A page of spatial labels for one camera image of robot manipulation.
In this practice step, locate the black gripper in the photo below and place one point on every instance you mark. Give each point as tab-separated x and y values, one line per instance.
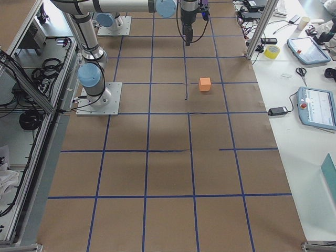
188	17

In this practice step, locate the orange foam cube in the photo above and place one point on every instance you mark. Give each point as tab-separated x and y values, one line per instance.
204	84

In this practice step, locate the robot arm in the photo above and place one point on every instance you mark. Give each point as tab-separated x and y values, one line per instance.
165	9
91	73

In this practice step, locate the black remote device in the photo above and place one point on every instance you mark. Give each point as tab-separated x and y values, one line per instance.
269	41

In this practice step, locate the yellow tape roll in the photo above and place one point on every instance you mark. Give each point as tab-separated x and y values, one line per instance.
272	51

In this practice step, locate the far blue teach pendant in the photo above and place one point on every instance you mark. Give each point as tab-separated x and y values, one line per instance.
307	51

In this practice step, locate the blue teach pendant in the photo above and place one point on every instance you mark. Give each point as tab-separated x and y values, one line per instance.
307	51
316	107

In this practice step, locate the paper cup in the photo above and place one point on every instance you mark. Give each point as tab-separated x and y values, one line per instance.
303	23

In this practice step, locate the black power adapter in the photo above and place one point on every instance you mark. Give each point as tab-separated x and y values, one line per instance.
277	111

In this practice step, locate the near blue teach pendant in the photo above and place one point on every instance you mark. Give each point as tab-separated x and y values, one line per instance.
316	107

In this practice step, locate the green plastic sheet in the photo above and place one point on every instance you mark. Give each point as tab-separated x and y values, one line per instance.
329	173

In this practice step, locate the white crumpled cloth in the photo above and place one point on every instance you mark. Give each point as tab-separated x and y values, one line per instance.
9	178

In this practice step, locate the aluminium frame post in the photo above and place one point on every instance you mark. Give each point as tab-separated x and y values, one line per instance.
266	15

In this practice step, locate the black handled scissors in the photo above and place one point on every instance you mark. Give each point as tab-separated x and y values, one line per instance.
301	71

